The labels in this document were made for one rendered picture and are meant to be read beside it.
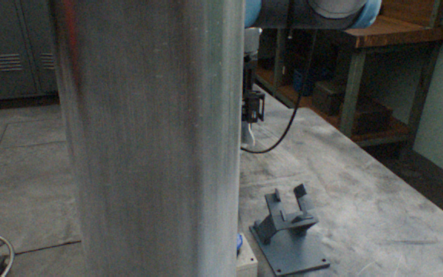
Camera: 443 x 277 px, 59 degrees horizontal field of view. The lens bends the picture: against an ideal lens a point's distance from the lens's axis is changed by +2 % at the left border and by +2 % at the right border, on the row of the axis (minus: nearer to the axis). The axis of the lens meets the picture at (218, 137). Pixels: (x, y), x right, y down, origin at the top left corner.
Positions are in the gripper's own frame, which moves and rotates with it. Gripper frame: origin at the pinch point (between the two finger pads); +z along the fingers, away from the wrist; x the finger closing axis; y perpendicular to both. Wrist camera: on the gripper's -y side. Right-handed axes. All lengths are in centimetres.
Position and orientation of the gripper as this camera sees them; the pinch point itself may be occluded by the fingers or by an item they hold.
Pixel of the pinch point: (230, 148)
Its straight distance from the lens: 76.2
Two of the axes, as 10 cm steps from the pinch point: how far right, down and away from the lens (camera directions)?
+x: 9.6, -1.3, 2.6
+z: 0.0, 8.9, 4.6
